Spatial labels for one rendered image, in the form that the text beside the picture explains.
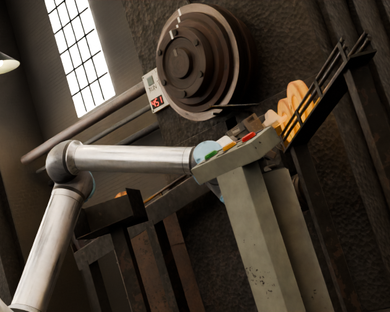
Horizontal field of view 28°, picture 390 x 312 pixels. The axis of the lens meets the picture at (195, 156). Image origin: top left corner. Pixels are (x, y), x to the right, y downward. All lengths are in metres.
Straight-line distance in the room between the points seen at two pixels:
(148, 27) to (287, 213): 1.64
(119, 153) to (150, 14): 1.22
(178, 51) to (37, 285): 1.11
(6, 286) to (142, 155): 7.40
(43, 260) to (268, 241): 0.84
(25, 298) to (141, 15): 1.60
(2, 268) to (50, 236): 7.16
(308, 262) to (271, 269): 0.18
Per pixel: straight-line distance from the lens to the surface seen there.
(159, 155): 2.40
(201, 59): 3.00
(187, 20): 3.14
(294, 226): 2.15
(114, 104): 12.07
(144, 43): 3.60
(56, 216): 2.61
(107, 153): 2.49
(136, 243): 5.84
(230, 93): 3.02
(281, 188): 2.16
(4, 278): 9.74
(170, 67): 3.11
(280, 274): 2.01
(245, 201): 2.02
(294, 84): 2.46
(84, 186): 2.69
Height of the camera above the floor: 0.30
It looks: 8 degrees up
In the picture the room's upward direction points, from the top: 17 degrees counter-clockwise
